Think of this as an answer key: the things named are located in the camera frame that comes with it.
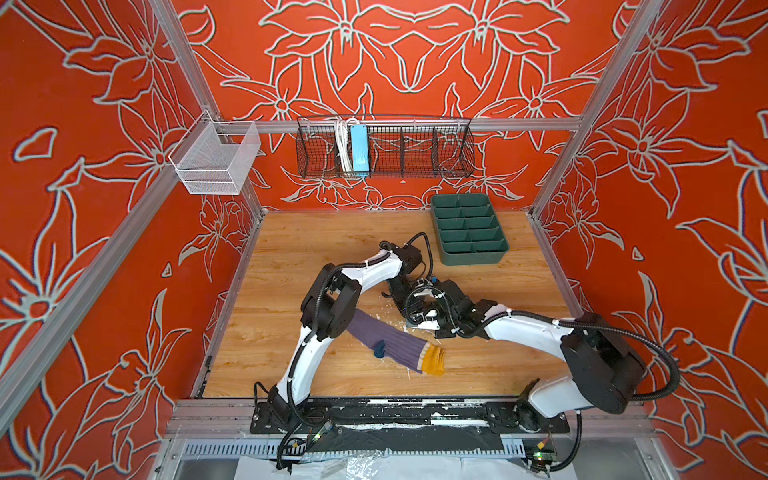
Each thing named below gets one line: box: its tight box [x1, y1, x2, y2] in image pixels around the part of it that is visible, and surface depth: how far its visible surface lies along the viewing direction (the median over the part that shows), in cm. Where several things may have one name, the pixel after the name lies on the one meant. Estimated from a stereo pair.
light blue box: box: [350, 124, 370, 172], surface depth 91 cm
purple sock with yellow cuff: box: [346, 309, 445, 376], surface depth 85 cm
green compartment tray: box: [431, 193, 510, 266], surface depth 110 cm
